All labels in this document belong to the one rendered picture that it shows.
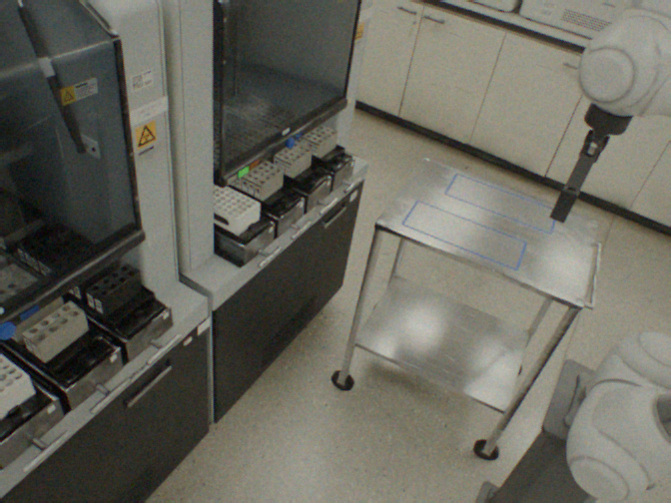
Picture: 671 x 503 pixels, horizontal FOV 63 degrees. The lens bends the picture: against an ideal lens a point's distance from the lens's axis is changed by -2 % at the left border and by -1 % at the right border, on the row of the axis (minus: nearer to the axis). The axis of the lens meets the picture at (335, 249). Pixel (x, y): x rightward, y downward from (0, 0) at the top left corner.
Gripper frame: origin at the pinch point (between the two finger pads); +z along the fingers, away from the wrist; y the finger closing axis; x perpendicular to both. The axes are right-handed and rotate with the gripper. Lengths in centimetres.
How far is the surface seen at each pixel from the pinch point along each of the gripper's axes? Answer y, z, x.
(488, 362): 37, 92, -2
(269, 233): -6, 41, 66
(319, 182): 21, 38, 67
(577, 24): 220, 25, 34
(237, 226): -15, 35, 70
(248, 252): -15, 42, 66
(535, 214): 53, 38, 6
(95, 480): -72, 76, 66
